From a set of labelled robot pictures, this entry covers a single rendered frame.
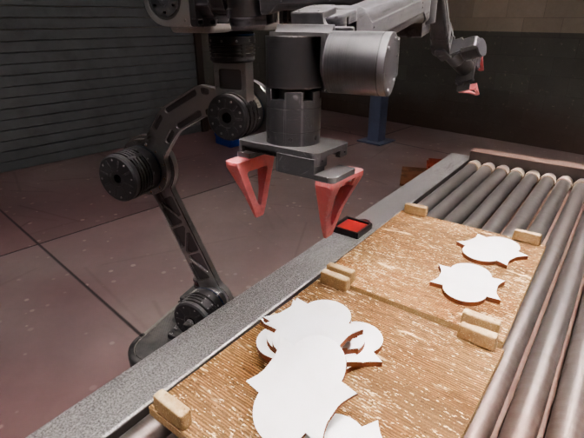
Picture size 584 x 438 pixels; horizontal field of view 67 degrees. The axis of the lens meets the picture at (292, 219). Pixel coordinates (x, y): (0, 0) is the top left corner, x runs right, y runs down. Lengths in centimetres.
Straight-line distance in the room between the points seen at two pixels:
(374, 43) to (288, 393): 42
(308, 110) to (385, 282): 52
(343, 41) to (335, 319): 41
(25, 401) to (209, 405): 161
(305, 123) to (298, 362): 31
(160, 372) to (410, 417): 37
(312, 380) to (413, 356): 20
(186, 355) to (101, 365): 149
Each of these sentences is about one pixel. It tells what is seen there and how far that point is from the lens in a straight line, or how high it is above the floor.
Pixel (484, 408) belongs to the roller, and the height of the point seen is 92.
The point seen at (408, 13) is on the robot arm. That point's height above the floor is 142.
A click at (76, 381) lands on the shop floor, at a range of 221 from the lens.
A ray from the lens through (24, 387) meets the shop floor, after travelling 228.
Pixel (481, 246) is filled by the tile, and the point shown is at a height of 95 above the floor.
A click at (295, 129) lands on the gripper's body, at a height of 131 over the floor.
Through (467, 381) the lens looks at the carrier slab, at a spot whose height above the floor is 94.
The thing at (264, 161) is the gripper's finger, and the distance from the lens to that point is 53.
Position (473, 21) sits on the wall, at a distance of 626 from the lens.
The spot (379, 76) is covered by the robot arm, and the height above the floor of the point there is 136.
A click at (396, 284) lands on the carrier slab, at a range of 90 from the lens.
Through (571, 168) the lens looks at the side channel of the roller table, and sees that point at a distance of 178.
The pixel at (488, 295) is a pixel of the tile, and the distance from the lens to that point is 90.
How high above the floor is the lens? 141
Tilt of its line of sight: 24 degrees down
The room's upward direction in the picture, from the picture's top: straight up
